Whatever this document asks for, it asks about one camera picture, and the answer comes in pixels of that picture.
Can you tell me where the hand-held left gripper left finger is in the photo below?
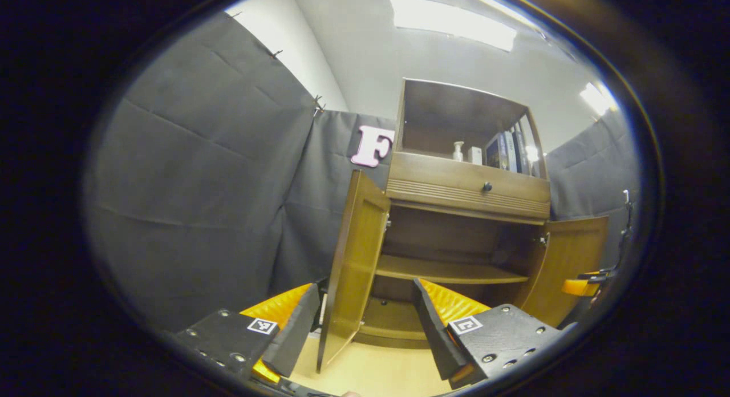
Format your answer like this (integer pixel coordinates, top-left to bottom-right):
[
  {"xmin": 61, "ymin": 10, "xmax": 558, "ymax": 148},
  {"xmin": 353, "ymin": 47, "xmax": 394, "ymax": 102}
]
[{"xmin": 171, "ymin": 282, "xmax": 322, "ymax": 384}]

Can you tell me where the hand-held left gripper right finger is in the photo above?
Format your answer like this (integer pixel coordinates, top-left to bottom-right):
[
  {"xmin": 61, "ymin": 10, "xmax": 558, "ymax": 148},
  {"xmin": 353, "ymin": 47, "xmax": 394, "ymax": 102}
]
[{"xmin": 412, "ymin": 277, "xmax": 565, "ymax": 389}]

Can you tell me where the wooden cabinet door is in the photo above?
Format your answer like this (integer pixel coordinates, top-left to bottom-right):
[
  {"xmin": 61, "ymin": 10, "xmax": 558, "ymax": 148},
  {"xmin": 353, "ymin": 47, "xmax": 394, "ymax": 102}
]
[
  {"xmin": 515, "ymin": 216, "xmax": 610, "ymax": 328},
  {"xmin": 315, "ymin": 169, "xmax": 392, "ymax": 374}
]

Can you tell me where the wooden double-door shoe cabinet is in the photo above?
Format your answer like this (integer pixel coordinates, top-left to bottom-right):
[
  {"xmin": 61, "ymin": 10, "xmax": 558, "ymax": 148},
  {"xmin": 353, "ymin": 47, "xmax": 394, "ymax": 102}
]
[{"xmin": 354, "ymin": 78, "xmax": 553, "ymax": 349}]

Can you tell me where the wooden inner cabinet shelf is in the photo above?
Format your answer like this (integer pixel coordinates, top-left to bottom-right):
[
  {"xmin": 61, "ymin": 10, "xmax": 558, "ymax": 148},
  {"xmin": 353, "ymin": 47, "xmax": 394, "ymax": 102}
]
[{"xmin": 375, "ymin": 254, "xmax": 530, "ymax": 285}]

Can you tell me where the wooden cabinet drawer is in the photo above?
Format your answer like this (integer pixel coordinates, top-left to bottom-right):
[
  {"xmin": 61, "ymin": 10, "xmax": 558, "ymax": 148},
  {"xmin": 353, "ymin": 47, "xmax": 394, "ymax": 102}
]
[{"xmin": 386, "ymin": 152, "xmax": 552, "ymax": 221}]

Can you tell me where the small ceiling light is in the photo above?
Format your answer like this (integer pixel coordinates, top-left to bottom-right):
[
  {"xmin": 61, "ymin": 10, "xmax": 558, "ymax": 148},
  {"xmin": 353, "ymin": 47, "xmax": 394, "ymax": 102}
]
[{"xmin": 579, "ymin": 82, "xmax": 617, "ymax": 117}]

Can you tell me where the grey book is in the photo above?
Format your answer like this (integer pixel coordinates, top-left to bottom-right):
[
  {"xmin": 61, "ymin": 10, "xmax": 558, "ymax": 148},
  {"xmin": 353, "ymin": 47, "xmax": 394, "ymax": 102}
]
[{"xmin": 502, "ymin": 131, "xmax": 517, "ymax": 172}]

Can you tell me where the black backdrop cloth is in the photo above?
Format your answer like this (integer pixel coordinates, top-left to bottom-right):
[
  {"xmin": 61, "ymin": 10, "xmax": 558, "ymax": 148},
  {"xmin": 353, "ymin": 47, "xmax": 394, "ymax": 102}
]
[{"xmin": 84, "ymin": 12, "xmax": 642, "ymax": 332}]

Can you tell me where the large ceiling light panel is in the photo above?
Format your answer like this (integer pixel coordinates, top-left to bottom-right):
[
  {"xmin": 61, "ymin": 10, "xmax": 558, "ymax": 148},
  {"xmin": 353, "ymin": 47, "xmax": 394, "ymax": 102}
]
[{"xmin": 391, "ymin": 0, "xmax": 518, "ymax": 52}]

